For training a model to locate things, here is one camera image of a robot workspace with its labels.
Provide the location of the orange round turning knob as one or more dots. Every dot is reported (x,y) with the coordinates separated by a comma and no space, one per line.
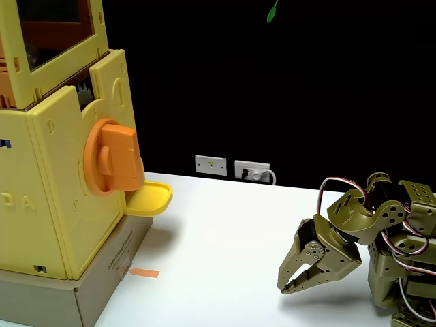
(117,156)

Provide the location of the yellow toy vending machine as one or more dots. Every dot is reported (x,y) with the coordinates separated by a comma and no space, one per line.
(51,204)

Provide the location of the black plug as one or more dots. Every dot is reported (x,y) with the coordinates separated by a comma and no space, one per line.
(244,173)

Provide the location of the orange arrow paper marker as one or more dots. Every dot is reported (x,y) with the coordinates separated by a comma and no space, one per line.
(144,272)

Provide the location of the yellow dispensing tray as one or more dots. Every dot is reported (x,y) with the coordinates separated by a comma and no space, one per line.
(151,199)

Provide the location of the clear tape strip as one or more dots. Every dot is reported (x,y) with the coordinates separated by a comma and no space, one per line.
(124,270)

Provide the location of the brown cardboard box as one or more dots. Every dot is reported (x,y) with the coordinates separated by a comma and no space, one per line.
(98,293)

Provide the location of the green leaf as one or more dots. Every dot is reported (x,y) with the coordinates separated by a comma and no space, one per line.
(272,15)

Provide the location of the grey plastic gear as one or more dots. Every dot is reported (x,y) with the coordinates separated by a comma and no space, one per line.
(84,93)

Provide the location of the white wall power outlet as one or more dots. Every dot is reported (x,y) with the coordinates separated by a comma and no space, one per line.
(238,165)

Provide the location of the white blank wall plate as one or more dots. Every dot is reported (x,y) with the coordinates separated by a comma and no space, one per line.
(210,165)

